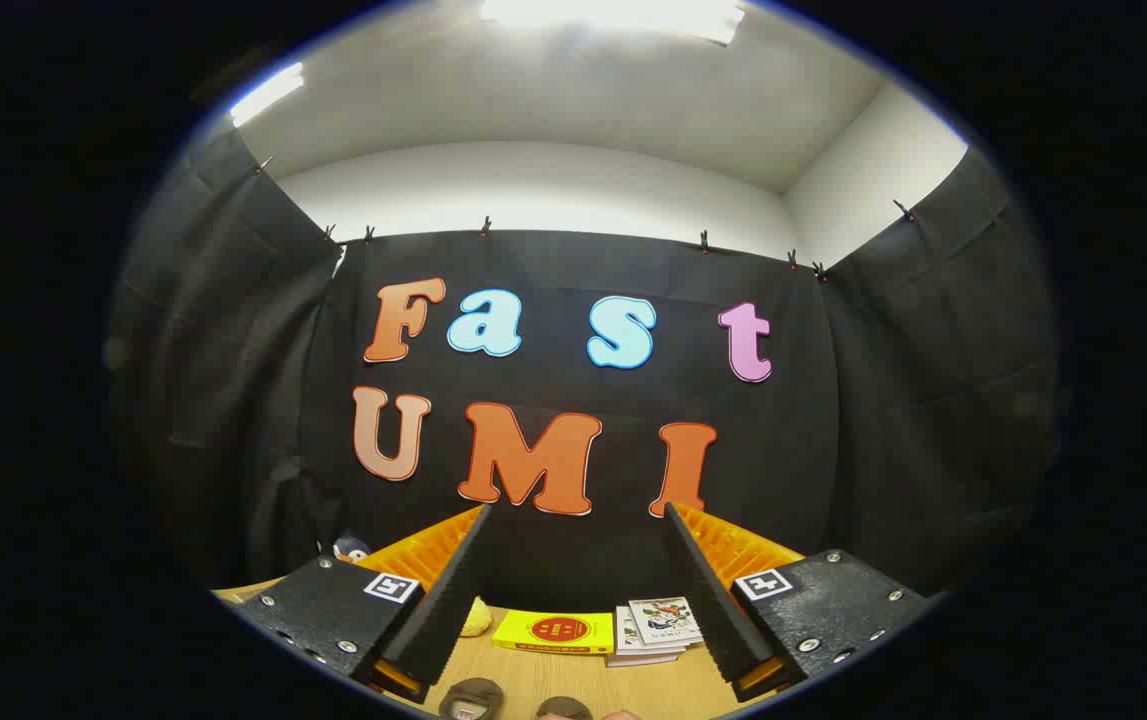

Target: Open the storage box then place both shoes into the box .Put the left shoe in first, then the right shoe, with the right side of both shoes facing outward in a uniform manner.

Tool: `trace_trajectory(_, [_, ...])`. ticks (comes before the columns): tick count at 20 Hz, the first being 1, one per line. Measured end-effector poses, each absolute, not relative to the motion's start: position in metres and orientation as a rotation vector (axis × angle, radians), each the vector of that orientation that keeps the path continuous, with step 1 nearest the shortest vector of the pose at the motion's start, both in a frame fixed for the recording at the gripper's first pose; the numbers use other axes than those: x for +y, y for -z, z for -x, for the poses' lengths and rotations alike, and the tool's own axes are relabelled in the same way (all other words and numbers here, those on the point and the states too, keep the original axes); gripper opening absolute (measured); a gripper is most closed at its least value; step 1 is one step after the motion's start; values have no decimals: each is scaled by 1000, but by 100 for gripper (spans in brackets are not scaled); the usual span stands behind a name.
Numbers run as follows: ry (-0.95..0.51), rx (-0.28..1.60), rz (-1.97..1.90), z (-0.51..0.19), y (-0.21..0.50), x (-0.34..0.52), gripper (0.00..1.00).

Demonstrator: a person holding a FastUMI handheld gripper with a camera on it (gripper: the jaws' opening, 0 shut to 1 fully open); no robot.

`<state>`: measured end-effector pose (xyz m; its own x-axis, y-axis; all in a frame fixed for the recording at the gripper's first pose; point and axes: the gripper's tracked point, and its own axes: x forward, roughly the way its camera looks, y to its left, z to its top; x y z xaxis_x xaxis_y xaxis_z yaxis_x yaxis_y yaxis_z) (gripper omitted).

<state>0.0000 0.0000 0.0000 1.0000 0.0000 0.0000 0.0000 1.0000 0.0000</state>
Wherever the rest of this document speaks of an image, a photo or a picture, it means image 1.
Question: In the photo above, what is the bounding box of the white illustrated book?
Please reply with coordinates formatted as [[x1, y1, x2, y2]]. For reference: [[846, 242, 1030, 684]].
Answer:
[[616, 605, 686, 659], [628, 597, 704, 648]]

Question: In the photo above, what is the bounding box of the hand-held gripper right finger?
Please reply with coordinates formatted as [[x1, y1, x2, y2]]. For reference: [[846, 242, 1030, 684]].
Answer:
[[663, 502, 937, 703]]

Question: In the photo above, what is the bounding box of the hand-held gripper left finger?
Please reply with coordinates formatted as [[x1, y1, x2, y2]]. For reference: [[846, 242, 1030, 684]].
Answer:
[[231, 503, 494, 704]]

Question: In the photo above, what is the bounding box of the ceiling light panel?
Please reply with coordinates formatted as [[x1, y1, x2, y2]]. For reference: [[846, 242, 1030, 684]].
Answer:
[[228, 62, 306, 128], [478, 0, 746, 47]]

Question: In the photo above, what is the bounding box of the yellow book with red circle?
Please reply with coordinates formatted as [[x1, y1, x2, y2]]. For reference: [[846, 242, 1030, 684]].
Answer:
[[491, 610, 616, 656]]

